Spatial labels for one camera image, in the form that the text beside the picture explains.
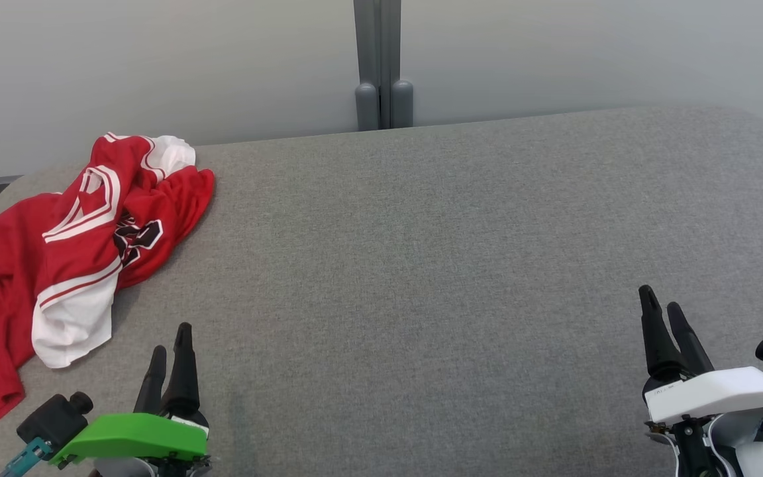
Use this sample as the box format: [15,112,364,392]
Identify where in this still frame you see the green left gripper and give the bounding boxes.
[49,323,211,466]

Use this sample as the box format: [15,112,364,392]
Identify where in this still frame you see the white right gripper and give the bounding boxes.
[638,285,763,425]

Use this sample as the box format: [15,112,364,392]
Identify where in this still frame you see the grey fabric sofa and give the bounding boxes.
[0,106,763,477]

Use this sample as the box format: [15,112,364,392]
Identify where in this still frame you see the red and white basketball shorts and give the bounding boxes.
[32,132,216,369]

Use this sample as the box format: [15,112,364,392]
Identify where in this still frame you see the grey partition post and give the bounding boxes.
[353,0,415,131]

